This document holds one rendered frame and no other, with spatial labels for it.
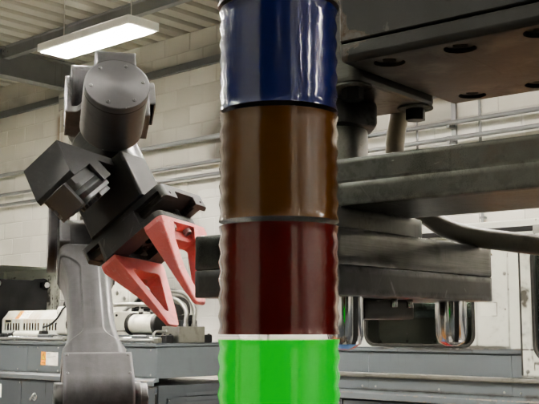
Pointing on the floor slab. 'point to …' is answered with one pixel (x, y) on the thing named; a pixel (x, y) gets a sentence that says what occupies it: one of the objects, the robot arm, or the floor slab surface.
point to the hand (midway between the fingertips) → (182, 306)
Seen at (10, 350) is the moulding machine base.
